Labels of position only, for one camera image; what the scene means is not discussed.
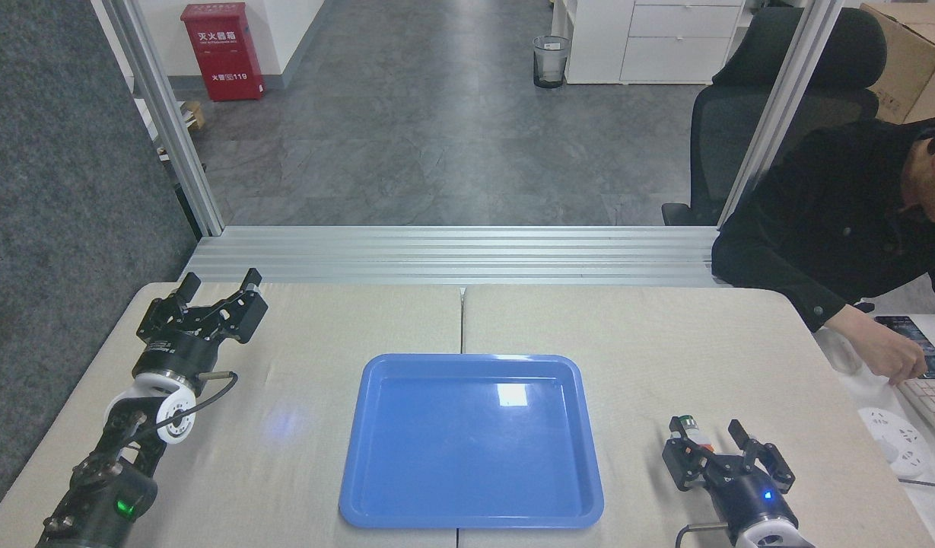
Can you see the person's hand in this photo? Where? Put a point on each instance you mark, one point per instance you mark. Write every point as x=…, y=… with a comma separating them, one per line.
x=885, y=352

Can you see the brown cardboard box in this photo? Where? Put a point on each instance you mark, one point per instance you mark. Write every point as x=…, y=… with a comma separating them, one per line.
x=916, y=61

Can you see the white computer mouse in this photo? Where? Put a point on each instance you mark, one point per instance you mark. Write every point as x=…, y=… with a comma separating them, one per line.
x=838, y=354

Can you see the black office chair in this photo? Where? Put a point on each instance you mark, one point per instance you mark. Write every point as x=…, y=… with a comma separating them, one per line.
x=741, y=129

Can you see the black smartphone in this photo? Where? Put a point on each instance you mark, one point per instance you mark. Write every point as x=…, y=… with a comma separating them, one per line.
x=912, y=331

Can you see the white power strip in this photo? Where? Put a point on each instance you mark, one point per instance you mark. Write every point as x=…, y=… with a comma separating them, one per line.
x=897, y=441

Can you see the grey felt partition panel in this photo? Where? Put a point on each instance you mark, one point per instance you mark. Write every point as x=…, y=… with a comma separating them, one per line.
x=64, y=213

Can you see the small wooden block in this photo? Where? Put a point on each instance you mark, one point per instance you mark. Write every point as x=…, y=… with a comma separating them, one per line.
x=195, y=114

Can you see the person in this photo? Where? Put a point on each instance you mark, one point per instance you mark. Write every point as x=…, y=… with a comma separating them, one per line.
x=832, y=221

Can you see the blue plastic tray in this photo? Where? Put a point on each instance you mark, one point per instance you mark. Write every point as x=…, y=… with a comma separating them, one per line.
x=471, y=441

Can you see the grey waste bin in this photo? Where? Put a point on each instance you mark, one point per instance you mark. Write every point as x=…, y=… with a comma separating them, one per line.
x=551, y=62

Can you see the silver aluminium post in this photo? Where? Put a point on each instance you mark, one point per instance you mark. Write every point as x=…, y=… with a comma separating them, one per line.
x=779, y=114
x=166, y=114

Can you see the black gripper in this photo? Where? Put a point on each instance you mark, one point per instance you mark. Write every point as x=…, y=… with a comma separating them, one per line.
x=748, y=498
x=179, y=356

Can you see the silver aluminium rail frame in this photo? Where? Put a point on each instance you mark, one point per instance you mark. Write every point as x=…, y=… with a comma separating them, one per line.
x=452, y=255

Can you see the white drawer cabinet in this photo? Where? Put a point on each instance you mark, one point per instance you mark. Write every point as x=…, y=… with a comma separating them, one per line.
x=665, y=42

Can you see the red fire extinguisher box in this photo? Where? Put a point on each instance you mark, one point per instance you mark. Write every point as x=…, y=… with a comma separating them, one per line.
x=222, y=52

